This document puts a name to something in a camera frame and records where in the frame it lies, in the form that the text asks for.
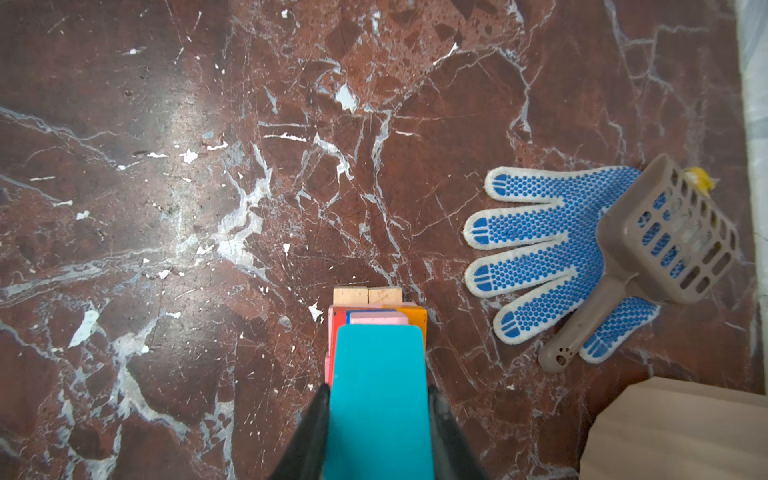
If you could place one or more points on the blue dotted work glove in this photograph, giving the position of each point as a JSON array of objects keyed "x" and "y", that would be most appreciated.
[{"x": 541, "y": 244}]

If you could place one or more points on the pink block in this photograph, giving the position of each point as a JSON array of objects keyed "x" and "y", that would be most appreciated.
[
  {"x": 378, "y": 318},
  {"x": 328, "y": 365}
]

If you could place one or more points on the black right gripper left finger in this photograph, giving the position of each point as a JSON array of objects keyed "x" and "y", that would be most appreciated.
[{"x": 304, "y": 455}]

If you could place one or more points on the red wood block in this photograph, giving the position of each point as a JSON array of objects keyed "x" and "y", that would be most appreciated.
[{"x": 340, "y": 319}]

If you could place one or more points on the peach ribbed flower pot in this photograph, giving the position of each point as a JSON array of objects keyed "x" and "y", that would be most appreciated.
[{"x": 671, "y": 429}]

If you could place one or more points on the natural wood block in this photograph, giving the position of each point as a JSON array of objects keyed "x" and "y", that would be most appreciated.
[
  {"x": 350, "y": 295},
  {"x": 385, "y": 295}
]

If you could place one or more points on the teal triangle wood block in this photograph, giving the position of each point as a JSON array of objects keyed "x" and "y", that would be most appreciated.
[{"x": 379, "y": 421}]

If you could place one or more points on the brown plastic slotted scoop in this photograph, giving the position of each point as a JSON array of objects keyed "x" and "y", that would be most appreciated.
[{"x": 663, "y": 241}]

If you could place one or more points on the orange wood block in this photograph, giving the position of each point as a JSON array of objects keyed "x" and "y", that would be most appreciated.
[{"x": 417, "y": 316}]

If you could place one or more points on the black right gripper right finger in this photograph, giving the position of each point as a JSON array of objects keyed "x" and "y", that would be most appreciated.
[{"x": 452, "y": 456}]

